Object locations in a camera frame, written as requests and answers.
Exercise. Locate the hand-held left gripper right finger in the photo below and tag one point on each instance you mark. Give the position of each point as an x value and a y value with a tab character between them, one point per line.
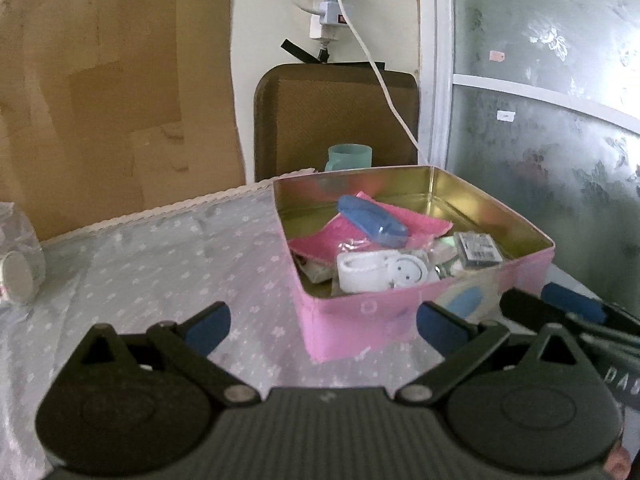
440	327

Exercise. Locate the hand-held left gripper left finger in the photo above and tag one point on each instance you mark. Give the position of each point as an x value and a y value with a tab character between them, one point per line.
210	325

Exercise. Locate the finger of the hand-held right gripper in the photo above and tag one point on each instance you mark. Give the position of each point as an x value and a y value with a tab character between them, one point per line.
525	305
570	302

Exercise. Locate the small dark barcode packet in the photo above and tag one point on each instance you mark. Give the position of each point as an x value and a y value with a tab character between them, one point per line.
480	250

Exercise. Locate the green cloth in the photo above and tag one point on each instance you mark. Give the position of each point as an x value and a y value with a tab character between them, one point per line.
442	255

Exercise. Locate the pink tin box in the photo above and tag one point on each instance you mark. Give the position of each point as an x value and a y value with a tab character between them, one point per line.
360	320

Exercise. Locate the white smiley plastic packet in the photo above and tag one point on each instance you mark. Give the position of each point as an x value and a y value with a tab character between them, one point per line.
370	270

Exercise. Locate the blue glasses case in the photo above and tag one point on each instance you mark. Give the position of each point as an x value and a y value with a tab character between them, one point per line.
370	220

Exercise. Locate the pink cloth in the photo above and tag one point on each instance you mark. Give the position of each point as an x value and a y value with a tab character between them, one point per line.
320	242

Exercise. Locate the person's right hand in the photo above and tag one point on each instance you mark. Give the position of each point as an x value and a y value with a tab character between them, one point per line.
617	465

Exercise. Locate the grey floral tablecloth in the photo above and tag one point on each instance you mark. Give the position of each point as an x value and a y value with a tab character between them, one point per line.
150	270

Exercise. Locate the teal cup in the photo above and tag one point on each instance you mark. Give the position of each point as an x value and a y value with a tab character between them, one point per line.
350	157

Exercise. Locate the clear plastic bag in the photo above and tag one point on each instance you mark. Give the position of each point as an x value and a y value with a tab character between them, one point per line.
20	230

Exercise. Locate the brown chair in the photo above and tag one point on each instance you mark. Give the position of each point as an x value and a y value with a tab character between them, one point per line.
320	110

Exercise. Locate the pink sticker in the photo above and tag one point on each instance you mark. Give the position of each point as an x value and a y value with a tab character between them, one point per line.
496	55

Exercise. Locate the brown cardboard panel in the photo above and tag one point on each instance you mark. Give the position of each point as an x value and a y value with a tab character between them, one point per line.
100	85

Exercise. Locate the black tape strips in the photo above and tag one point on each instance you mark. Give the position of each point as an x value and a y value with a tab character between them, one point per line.
300	51

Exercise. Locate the frosted glass window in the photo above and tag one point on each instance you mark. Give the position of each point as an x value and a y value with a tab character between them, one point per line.
525	10

